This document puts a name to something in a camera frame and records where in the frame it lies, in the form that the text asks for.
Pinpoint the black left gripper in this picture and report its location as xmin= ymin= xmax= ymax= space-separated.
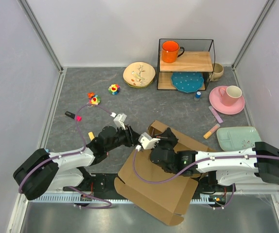
xmin=105 ymin=124 xmax=141 ymax=152

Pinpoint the brown cardboard box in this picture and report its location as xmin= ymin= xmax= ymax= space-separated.
xmin=114 ymin=120 xmax=213 ymax=226

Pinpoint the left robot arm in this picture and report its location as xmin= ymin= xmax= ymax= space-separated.
xmin=13 ymin=126 xmax=140 ymax=200

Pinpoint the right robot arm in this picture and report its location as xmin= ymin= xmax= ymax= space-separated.
xmin=145 ymin=128 xmax=279 ymax=191

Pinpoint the pink black highlighter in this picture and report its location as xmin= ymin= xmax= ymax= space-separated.
xmin=65 ymin=111 xmax=82 ymax=121

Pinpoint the peach highlighter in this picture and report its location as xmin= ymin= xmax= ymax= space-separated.
xmin=203 ymin=123 xmax=220 ymax=139

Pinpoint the small orange toy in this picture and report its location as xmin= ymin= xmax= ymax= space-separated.
xmin=87 ymin=92 xmax=95 ymax=99

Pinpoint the rainbow flower plush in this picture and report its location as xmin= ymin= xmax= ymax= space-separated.
xmin=108 ymin=84 xmax=121 ymax=95

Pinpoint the mint green square plate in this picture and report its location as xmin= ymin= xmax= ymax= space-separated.
xmin=216 ymin=126 xmax=262 ymax=151

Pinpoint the blue small bottle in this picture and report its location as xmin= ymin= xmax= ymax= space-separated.
xmin=194 ymin=91 xmax=201 ymax=100

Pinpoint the cream bird plate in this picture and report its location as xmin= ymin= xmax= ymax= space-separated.
xmin=122 ymin=62 xmax=156 ymax=88

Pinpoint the pink saucer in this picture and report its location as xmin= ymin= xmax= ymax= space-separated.
xmin=209 ymin=86 xmax=245 ymax=115

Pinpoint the blue dotted plate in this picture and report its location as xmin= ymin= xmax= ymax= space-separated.
xmin=171 ymin=72 xmax=204 ymax=93

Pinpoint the pink cup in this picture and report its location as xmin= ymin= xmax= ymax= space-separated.
xmin=218 ymin=85 xmax=242 ymax=106

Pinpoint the beige ceramic cup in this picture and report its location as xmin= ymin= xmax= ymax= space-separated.
xmin=209 ymin=63 xmax=224 ymax=82

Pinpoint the orange mug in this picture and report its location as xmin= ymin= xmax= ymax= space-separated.
xmin=161 ymin=40 xmax=185 ymax=63

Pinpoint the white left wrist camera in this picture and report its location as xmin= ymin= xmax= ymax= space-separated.
xmin=113 ymin=113 xmax=127 ymax=130

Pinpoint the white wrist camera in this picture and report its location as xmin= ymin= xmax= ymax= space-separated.
xmin=113 ymin=113 xmax=127 ymax=130
xmin=139 ymin=133 xmax=160 ymax=150

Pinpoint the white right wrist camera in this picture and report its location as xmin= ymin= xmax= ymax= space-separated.
xmin=139 ymin=133 xmax=160 ymax=150

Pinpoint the yellow flower keychain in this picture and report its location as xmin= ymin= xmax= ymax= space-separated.
xmin=87 ymin=95 xmax=101 ymax=107

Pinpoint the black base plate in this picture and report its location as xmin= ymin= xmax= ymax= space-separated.
xmin=75 ymin=173 xmax=232 ymax=195

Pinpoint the grey cable duct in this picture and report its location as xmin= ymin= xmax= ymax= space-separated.
xmin=31 ymin=192 xmax=226 ymax=205

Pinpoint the black wire wooden shelf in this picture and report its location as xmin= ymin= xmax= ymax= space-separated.
xmin=156 ymin=38 xmax=216 ymax=91

